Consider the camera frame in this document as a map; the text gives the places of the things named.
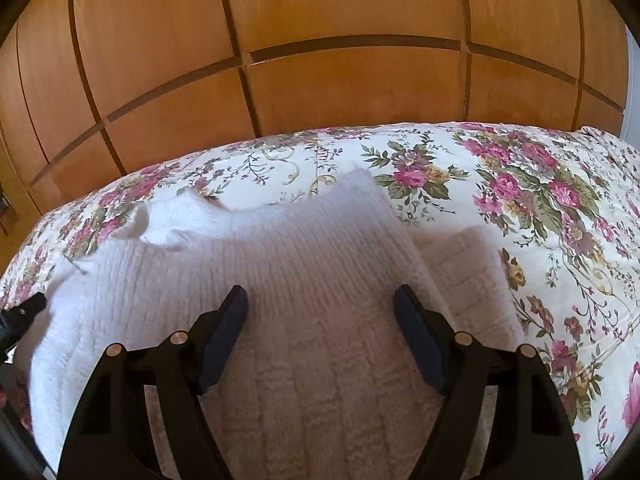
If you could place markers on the floral bedspread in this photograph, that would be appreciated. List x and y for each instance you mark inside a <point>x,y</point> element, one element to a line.
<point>540,200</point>

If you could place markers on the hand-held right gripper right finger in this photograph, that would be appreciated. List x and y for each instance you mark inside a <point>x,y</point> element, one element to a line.
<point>417,335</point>

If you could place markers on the white knitted sweater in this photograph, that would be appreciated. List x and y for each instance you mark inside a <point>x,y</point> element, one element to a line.
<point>310,270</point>

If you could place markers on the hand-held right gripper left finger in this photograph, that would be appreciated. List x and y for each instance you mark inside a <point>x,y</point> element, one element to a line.
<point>225,330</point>

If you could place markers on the wooden wardrobe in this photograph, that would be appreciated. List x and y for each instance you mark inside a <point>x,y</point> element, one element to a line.
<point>310,35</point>

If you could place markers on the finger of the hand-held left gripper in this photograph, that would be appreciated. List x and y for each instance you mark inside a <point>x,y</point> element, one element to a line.
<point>25,312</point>

